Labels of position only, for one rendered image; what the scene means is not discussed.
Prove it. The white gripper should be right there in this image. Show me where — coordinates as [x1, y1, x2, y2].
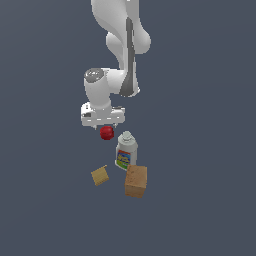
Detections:
[80, 101, 127, 131]

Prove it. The white bottle with colourful label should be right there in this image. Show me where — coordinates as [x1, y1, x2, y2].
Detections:
[114, 130, 139, 172]

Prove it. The small yellow wooden block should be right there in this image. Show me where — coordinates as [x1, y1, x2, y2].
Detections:
[90, 164, 110, 187]

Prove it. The large tan wooden block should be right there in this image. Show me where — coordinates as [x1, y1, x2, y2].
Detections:
[124, 164, 148, 199]

